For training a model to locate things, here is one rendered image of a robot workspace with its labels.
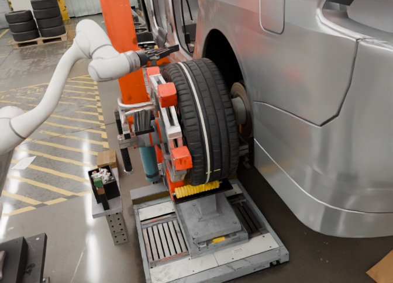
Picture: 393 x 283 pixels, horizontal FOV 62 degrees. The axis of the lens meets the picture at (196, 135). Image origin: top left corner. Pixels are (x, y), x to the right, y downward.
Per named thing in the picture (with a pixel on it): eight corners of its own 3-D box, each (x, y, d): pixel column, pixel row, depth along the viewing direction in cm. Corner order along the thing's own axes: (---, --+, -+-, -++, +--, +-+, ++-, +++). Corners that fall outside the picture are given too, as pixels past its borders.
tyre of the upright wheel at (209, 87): (221, 182, 204) (252, 166, 141) (185, 192, 200) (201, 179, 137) (193, 86, 218) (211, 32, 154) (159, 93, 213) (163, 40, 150)
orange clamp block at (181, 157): (188, 157, 153) (193, 167, 146) (171, 161, 152) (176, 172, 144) (186, 145, 150) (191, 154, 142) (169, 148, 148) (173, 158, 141)
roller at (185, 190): (224, 188, 184) (223, 179, 181) (173, 202, 178) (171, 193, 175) (220, 182, 188) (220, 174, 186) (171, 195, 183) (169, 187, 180)
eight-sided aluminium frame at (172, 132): (191, 197, 164) (176, 97, 138) (178, 201, 163) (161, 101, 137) (169, 147, 211) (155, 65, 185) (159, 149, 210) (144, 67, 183)
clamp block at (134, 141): (139, 144, 152) (137, 134, 149) (120, 149, 150) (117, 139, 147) (138, 140, 156) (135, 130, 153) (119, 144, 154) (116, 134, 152)
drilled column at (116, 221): (128, 241, 221) (115, 192, 201) (114, 245, 219) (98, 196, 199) (127, 231, 230) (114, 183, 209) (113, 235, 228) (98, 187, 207)
